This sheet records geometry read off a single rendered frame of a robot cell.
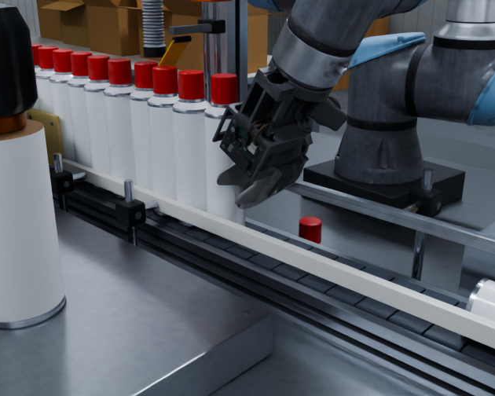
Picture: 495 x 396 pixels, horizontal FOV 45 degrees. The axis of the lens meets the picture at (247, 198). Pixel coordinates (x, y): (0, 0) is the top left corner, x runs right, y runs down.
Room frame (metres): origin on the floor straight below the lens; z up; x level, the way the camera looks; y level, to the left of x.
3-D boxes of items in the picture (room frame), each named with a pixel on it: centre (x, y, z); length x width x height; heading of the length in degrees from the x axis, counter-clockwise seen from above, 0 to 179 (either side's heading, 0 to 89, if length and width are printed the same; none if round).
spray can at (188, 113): (0.76, 0.07, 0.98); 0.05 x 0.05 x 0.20
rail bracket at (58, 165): (0.86, 0.27, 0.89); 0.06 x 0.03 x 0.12; 137
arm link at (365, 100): (0.98, -0.23, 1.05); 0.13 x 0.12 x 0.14; 53
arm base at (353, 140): (0.99, -0.23, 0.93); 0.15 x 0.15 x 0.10
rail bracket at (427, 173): (0.62, -0.19, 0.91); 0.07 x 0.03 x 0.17; 137
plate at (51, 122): (0.98, 0.34, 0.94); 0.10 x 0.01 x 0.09; 47
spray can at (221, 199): (0.73, 0.03, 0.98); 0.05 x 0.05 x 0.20
